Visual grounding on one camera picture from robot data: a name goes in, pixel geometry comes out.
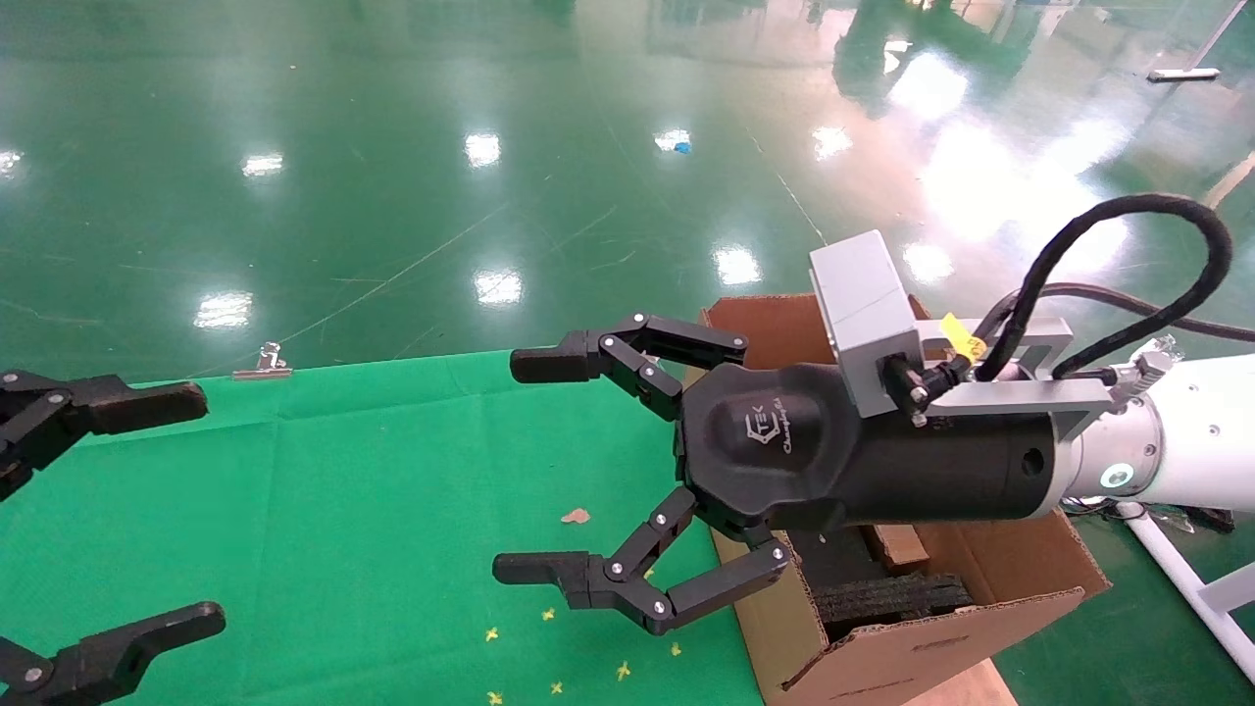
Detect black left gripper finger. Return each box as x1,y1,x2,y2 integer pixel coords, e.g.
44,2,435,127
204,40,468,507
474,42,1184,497
0,602,227,706
0,369,210,501

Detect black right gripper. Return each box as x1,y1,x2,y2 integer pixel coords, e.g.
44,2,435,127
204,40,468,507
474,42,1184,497
492,314,1067,636

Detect small brown cardboard box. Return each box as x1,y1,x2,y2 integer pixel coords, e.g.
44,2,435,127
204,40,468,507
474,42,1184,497
863,525,930,578

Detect large open cardboard carton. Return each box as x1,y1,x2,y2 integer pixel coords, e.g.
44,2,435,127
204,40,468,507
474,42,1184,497
684,294,1112,706

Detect silver binder clip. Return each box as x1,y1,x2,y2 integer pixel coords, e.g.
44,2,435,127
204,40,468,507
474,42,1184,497
232,342,293,380

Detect green table cloth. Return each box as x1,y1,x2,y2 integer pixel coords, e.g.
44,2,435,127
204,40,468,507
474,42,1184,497
0,341,766,706

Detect black foam block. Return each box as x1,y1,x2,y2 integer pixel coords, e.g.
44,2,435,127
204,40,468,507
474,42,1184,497
814,574,972,630

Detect gray wrist camera box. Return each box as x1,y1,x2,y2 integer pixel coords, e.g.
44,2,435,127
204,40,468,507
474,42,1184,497
809,230,928,420

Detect yellow cable tag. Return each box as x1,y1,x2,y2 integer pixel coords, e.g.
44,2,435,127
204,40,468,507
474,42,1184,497
939,313,987,363

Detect gray camera mounting bracket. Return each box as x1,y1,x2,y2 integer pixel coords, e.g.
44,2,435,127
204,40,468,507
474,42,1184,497
912,316,1121,444

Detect thin dark cable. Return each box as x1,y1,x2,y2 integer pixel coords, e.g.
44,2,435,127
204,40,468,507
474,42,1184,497
985,282,1255,344

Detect white metal frame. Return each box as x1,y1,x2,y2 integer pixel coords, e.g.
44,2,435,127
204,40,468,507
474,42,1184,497
1123,505,1255,680

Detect thick black looped cable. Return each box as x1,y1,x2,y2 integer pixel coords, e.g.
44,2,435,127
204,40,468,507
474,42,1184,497
966,193,1233,385

